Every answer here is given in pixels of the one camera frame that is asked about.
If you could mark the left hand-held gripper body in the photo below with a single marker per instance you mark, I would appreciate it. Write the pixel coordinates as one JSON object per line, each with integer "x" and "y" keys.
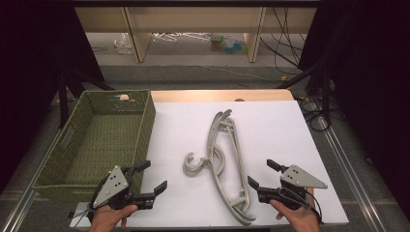
{"x": 111, "y": 187}

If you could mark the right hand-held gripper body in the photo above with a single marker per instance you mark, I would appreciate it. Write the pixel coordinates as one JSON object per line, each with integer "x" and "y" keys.
{"x": 296, "y": 179}

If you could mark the grey plastic clothes hanger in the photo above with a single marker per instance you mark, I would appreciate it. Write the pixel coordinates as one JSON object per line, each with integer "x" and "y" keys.
{"x": 239, "y": 154}
{"x": 193, "y": 172}
{"x": 211, "y": 138}

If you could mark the green woven basket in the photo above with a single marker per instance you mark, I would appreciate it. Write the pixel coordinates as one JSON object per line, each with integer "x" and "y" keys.
{"x": 96, "y": 145}

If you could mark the person's left hand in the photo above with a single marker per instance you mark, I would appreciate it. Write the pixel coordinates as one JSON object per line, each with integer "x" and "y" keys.
{"x": 108, "y": 219}

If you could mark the person's right hand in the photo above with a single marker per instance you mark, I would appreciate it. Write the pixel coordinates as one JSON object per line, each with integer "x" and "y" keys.
{"x": 301, "y": 220}

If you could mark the white table sheet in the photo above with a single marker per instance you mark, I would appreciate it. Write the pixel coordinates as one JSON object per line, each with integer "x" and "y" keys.
{"x": 277, "y": 135}

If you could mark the black metal stand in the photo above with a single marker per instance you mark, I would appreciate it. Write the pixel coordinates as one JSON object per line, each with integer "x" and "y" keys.
{"x": 326, "y": 93}
{"x": 63, "y": 103}

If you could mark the light wooden table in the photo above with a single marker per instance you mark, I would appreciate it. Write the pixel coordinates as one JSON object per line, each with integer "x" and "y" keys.
{"x": 209, "y": 95}

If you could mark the black curtain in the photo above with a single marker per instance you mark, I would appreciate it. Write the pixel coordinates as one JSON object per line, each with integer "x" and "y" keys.
{"x": 370, "y": 80}
{"x": 32, "y": 64}

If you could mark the clear plastic bag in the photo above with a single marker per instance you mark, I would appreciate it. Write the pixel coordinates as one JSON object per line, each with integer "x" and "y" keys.
{"x": 123, "y": 43}

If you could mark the colourful plastic toys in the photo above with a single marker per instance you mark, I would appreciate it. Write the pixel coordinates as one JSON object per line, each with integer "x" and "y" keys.
{"x": 230, "y": 45}

